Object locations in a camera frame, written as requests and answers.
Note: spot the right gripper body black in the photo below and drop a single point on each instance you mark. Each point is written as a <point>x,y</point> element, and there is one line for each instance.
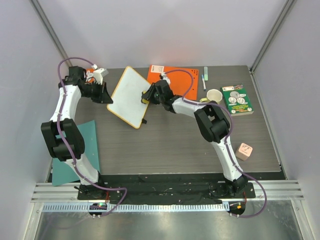
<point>152,91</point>

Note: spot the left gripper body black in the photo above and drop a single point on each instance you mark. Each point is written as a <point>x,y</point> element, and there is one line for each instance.
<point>94,91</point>

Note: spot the yellow whiteboard eraser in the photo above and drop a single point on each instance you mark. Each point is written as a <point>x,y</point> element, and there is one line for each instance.
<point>144,101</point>

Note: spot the whiteboard with yellow frame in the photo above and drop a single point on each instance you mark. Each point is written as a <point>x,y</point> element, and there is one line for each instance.
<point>127,98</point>

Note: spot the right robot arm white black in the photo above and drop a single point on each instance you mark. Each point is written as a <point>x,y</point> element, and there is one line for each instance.
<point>213,125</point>

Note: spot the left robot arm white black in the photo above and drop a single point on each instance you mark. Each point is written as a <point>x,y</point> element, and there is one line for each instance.
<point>62,137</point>

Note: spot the blue whiteboard marker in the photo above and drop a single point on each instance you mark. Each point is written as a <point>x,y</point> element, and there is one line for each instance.
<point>203,82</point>

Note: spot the orange notebook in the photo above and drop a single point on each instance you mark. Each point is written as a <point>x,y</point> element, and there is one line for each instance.
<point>181,79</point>

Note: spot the orange paperback book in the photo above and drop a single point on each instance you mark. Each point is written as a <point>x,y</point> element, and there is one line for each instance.
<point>90,75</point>

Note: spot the pale yellow mug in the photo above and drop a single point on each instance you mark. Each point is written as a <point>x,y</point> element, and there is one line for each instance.
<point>212,95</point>

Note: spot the green coin book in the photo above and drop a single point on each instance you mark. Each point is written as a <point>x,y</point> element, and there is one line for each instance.
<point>237,100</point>

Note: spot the teal mat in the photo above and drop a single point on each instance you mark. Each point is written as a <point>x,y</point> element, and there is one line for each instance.
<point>88,140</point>

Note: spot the pink wooden block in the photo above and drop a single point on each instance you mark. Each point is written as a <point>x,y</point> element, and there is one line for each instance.
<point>244,151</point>

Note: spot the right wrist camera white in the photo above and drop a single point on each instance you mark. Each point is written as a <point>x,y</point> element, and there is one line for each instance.
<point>163,76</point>

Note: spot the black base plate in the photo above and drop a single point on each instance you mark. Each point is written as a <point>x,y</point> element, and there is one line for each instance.
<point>166,189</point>

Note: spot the left aluminium corner post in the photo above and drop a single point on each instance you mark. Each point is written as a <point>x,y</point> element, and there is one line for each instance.
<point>48,27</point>

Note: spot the aluminium corner post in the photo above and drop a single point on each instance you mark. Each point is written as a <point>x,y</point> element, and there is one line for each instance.
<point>275,29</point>
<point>48,27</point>

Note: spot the white slotted cable duct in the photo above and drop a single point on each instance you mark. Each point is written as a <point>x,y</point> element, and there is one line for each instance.
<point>126,208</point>

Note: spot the right aluminium corner post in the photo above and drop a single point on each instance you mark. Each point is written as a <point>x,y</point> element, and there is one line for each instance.
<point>275,29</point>

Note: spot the aluminium front rail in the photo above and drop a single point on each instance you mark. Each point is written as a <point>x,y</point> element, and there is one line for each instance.
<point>273,190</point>

